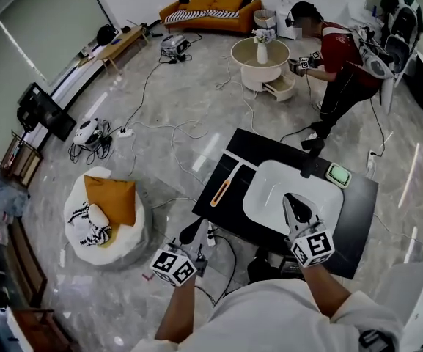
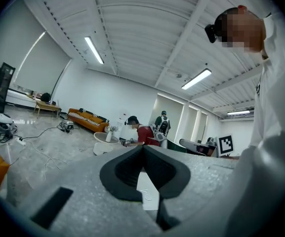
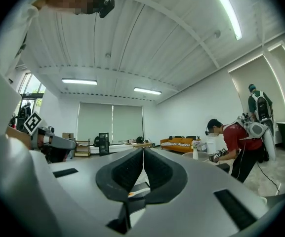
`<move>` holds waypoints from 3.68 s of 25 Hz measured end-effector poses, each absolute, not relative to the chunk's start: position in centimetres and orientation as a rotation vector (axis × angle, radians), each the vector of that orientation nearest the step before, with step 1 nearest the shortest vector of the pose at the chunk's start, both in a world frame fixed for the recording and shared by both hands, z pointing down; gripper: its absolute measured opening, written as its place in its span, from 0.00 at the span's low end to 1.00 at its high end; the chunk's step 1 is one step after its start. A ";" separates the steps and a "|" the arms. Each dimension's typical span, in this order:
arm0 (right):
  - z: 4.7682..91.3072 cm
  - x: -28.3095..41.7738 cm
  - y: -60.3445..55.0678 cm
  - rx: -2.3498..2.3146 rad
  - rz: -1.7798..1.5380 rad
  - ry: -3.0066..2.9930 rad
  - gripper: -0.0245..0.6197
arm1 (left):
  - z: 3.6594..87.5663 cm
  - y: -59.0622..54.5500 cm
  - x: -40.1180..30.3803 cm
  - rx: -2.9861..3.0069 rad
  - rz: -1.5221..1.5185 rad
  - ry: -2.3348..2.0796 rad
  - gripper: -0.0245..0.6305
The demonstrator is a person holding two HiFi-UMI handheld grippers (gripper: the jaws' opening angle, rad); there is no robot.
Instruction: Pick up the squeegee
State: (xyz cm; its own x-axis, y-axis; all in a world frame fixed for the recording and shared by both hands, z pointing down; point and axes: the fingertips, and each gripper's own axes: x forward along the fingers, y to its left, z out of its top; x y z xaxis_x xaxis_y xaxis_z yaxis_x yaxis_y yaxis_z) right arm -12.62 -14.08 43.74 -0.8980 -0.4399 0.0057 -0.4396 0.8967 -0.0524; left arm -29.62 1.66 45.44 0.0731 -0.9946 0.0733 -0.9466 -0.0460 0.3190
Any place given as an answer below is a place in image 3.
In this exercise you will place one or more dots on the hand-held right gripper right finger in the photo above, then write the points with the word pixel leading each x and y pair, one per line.
pixel 164 179

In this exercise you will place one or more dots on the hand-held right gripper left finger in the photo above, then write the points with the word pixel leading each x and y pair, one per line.
pixel 122 174

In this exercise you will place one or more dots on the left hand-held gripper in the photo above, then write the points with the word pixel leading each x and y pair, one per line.
pixel 58 142

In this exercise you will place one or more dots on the cardboard box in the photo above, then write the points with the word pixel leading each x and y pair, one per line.
pixel 68 135

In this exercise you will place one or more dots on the low wooden shelf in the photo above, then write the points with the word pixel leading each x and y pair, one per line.
pixel 82 148

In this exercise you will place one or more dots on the low wooden table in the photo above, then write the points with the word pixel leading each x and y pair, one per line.
pixel 142 145

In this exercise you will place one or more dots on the black bag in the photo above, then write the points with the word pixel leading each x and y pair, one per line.
pixel 96 141

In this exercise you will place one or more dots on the orange sofa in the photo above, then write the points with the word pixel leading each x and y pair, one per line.
pixel 179 142

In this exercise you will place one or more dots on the white spray bottle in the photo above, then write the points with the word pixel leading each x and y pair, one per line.
pixel 195 152

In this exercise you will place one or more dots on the grey window blind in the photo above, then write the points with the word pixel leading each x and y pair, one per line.
pixel 94 121
pixel 128 123

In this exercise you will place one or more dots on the round white table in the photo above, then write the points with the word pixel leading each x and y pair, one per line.
pixel 202 155

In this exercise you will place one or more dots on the glass entrance window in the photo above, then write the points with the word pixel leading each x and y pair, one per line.
pixel 32 88

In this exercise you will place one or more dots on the long ceiling light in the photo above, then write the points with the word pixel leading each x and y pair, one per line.
pixel 147 90
pixel 79 81
pixel 229 12

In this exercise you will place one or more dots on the person's white shirt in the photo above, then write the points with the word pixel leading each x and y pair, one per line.
pixel 11 38

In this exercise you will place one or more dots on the black upright frame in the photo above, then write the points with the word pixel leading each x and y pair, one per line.
pixel 104 144

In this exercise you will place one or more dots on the black head-worn camera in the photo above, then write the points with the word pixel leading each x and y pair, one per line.
pixel 107 8

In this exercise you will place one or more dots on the wall light strip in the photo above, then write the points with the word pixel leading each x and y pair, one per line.
pixel 273 73

